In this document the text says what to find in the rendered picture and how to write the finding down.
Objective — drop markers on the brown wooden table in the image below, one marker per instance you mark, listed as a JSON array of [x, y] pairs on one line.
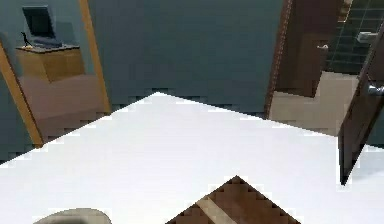
[[235, 205]]

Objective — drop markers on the dark brown cupboard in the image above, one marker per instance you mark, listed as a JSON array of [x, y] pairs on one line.
[[306, 50]]

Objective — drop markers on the wooden cabinet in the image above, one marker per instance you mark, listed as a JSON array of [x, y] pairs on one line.
[[50, 63]]

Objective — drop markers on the grey round object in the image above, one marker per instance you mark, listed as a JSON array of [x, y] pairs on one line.
[[75, 216]]

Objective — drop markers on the dark brown room door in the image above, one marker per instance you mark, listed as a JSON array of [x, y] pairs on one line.
[[360, 110]]

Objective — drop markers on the black television set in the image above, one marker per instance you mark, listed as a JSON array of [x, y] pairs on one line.
[[39, 24]]

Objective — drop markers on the silver wall fixture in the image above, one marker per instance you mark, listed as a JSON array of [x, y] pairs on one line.
[[366, 36]]

